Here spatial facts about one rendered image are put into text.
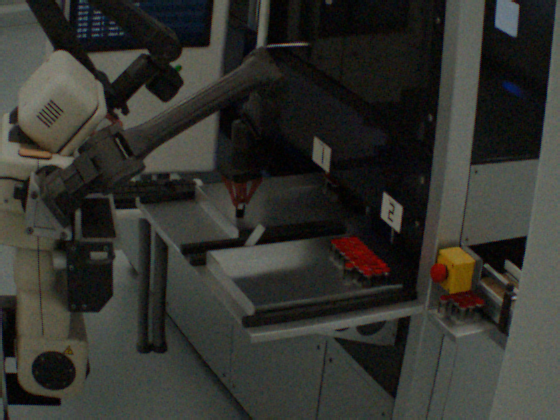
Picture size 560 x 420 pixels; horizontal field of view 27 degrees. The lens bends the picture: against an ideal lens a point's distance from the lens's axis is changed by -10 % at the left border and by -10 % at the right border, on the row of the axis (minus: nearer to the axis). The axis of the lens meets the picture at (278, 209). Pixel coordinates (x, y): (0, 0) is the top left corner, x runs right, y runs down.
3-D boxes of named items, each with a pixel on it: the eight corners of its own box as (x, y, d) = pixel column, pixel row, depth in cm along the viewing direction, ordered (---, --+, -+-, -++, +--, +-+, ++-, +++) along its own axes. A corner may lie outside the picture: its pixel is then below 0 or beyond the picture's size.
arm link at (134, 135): (273, 30, 241) (303, 70, 240) (260, 54, 254) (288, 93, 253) (77, 144, 228) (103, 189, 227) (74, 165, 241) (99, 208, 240)
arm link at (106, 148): (65, 165, 229) (79, 189, 228) (107, 133, 228) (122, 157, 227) (78, 169, 238) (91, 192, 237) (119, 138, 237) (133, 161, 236)
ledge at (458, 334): (476, 306, 273) (478, 299, 272) (505, 331, 263) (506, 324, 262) (426, 317, 267) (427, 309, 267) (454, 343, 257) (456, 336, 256)
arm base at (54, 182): (38, 172, 235) (39, 197, 224) (69, 148, 234) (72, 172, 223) (62, 204, 238) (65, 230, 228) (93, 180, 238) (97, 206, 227)
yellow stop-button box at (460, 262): (460, 275, 265) (465, 244, 262) (477, 289, 259) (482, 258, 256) (432, 280, 262) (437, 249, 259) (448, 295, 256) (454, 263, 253)
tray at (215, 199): (322, 184, 325) (323, 171, 323) (371, 227, 303) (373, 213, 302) (194, 198, 311) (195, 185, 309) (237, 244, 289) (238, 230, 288)
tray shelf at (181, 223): (312, 184, 329) (313, 177, 329) (451, 306, 272) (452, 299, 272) (135, 204, 310) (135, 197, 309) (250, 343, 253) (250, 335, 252)
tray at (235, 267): (347, 247, 292) (349, 233, 291) (400, 298, 271) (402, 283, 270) (206, 265, 279) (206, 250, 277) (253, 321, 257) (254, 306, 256)
